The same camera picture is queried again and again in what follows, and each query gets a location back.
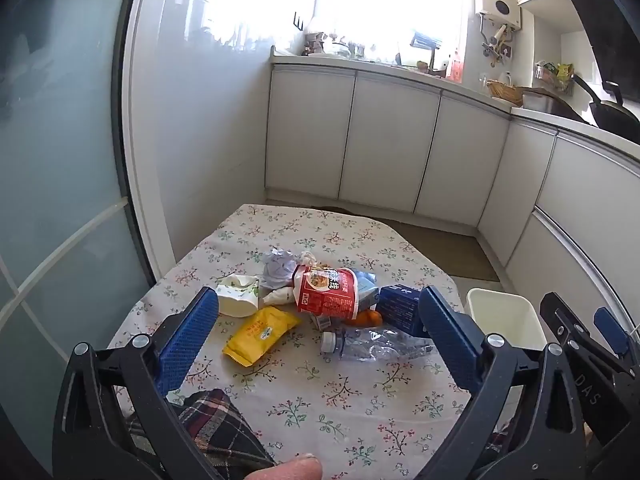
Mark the white tissue pack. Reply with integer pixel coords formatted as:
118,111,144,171
216,274,262,318

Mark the person's left hand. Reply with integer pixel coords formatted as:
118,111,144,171
239,454,323,480

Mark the bright kitchen window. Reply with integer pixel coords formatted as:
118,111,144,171
205,0,471,61

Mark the yellow snack packet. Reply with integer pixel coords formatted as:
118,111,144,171
222,306,302,367

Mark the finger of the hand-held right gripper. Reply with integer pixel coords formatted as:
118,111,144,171
594,306,640,361
539,291,626,376

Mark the black wok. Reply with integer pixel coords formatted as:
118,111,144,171
572,74,640,143

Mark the red bottle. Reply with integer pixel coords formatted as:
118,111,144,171
445,47,463,83

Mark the white kitchen countertop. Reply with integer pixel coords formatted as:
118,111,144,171
270,45,640,161

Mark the metal basin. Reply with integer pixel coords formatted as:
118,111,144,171
520,87,586,121

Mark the frosted glass sliding door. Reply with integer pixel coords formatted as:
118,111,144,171
0,0,171,476

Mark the large woven floor mat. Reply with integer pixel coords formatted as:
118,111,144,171
385,217,501,282

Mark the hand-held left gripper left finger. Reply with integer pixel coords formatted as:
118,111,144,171
52,286,221,480

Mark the white kitchen base cabinet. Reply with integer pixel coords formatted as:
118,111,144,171
264,62,640,331

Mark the blue cardboard box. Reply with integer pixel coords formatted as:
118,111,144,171
376,284,431,338

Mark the wicker basket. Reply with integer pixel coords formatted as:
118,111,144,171
486,79,526,101

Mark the wall spice rack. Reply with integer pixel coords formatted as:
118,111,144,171
534,60,576,93

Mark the white plastic bag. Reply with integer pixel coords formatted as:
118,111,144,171
262,251,321,307

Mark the floral tablecloth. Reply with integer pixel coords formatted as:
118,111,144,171
107,204,506,480

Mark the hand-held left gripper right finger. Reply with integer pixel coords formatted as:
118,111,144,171
418,286,586,480

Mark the red food packet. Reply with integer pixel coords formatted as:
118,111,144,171
292,265,362,321

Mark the light blue drink carton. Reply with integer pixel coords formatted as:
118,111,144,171
310,270,381,331

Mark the white plastic bin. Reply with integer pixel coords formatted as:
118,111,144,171
466,287,546,351

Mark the crushed clear plastic bottle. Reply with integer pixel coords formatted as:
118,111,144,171
320,324,435,362

